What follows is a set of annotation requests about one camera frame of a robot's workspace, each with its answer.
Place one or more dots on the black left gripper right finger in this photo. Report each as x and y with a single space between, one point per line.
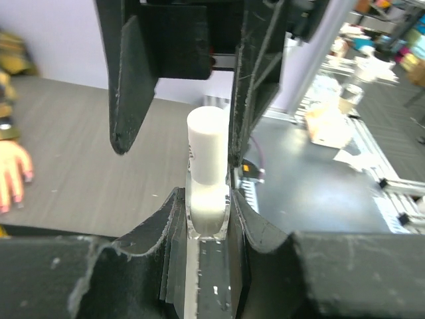
321 275

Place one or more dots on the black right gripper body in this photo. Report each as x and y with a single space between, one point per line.
190 39

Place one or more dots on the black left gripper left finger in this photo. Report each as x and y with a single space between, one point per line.
47 273

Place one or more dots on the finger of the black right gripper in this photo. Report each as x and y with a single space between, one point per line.
131 73
259 56

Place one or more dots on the white nail polish cap brush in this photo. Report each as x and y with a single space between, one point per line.
207 137

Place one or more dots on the white nail polish bottle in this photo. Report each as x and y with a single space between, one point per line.
207 209

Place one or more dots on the mannequin hand with painted nails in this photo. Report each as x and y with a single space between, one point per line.
16 169

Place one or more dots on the white slotted cable duct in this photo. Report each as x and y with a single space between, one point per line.
248 191

